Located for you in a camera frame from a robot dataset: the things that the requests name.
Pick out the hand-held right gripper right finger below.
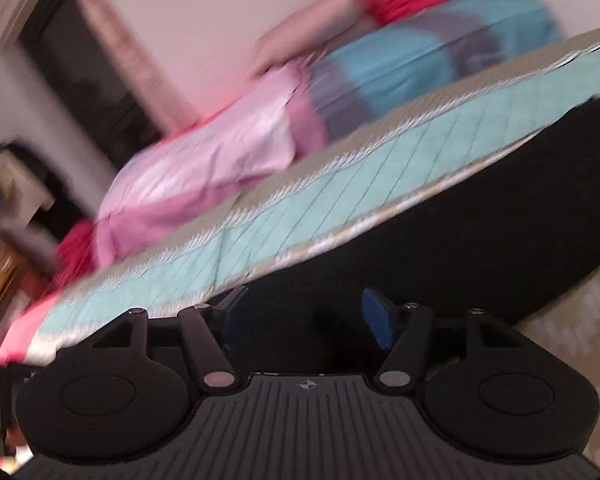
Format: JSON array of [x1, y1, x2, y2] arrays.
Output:
[[361, 287, 526, 393]]

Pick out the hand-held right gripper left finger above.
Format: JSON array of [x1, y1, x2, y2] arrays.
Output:
[[87, 285, 249, 393]]

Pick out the black pants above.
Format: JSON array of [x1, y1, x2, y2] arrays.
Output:
[[145, 95, 600, 356]]

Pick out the patterned beige and teal bedspread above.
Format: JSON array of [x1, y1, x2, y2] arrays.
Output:
[[30, 25, 600, 473]]

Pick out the pink and blue striped duvet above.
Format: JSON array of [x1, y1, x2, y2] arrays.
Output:
[[94, 0, 566, 270]]

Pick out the red clothes pile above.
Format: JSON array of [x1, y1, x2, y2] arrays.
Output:
[[55, 216, 103, 288]]

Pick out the pink blanket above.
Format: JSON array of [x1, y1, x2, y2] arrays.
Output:
[[0, 290, 66, 367]]

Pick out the pale pink cushion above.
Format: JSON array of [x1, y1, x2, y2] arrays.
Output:
[[252, 0, 368, 78]]

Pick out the dark doorway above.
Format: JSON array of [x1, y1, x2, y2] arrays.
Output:
[[17, 0, 163, 138]]

